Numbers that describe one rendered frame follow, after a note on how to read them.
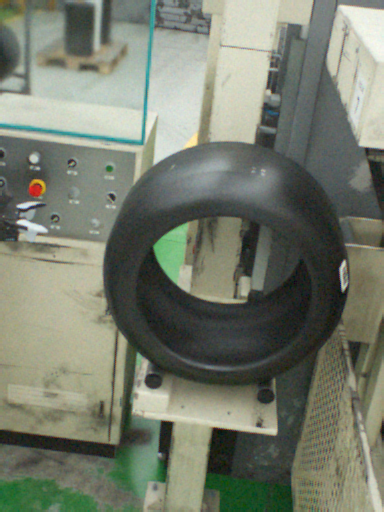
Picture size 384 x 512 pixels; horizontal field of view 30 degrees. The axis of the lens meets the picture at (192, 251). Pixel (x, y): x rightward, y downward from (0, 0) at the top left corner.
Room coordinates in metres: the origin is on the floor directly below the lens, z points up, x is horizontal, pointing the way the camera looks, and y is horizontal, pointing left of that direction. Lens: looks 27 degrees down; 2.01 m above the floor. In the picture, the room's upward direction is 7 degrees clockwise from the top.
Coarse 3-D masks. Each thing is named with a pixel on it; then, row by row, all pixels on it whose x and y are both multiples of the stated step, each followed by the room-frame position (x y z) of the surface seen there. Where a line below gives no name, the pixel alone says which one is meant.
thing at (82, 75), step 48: (0, 0) 2.13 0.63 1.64; (48, 0) 2.13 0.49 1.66; (96, 0) 2.12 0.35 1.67; (144, 0) 2.12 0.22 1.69; (0, 48) 2.13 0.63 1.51; (48, 48) 2.13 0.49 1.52; (96, 48) 2.12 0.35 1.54; (144, 48) 2.12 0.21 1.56; (0, 96) 2.13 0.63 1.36; (48, 96) 2.13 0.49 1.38; (96, 96) 2.12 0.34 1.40; (144, 96) 2.12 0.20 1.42
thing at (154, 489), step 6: (150, 486) 1.98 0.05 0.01; (156, 486) 1.97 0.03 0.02; (162, 486) 1.99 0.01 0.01; (150, 492) 1.95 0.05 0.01; (156, 492) 1.95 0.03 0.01; (162, 492) 1.96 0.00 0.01; (204, 492) 1.98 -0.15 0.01; (210, 492) 1.97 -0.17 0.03; (216, 492) 1.99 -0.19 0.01; (150, 498) 1.92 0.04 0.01; (204, 498) 1.95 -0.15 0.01; (210, 498) 1.96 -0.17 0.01; (216, 498) 1.96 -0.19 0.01; (210, 504) 1.93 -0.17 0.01; (216, 504) 1.93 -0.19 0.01; (144, 510) 1.86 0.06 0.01; (150, 510) 1.87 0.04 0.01; (162, 510) 1.87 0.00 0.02; (216, 510) 1.90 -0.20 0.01
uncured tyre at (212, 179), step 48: (240, 144) 1.63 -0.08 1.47; (144, 192) 1.48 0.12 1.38; (192, 192) 1.43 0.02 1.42; (240, 192) 1.43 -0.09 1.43; (288, 192) 1.45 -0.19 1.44; (144, 240) 1.42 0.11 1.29; (288, 240) 1.41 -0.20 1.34; (336, 240) 1.45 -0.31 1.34; (144, 288) 1.68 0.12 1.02; (288, 288) 1.69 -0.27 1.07; (336, 288) 1.42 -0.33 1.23; (144, 336) 1.42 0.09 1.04; (192, 336) 1.64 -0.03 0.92; (240, 336) 1.66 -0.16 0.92; (288, 336) 1.59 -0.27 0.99; (240, 384) 1.43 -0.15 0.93
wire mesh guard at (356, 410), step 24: (312, 384) 1.81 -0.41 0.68; (336, 384) 1.55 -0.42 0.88; (312, 408) 1.76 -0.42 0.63; (336, 408) 1.49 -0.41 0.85; (360, 408) 1.31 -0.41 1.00; (336, 432) 1.44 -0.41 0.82; (360, 432) 1.23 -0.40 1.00; (312, 456) 1.61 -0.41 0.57; (336, 456) 1.38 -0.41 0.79; (360, 456) 1.19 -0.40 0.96; (312, 480) 1.55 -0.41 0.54; (336, 480) 1.33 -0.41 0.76; (312, 504) 1.49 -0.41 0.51; (336, 504) 1.29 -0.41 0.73; (360, 504) 1.12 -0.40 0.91
